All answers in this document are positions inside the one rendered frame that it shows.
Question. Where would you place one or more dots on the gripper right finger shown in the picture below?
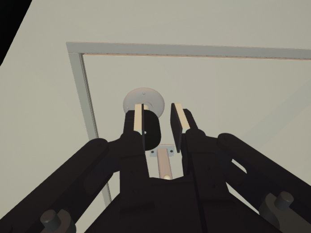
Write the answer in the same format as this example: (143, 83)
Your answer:
(255, 160)

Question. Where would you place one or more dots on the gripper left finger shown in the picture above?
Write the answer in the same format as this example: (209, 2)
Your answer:
(72, 167)

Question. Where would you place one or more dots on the cream locker door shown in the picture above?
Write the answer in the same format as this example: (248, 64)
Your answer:
(218, 97)

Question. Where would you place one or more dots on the grey round lock plate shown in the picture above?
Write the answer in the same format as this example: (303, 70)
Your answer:
(154, 97)

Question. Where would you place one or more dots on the grey locker door frame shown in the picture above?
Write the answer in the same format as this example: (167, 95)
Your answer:
(170, 49)

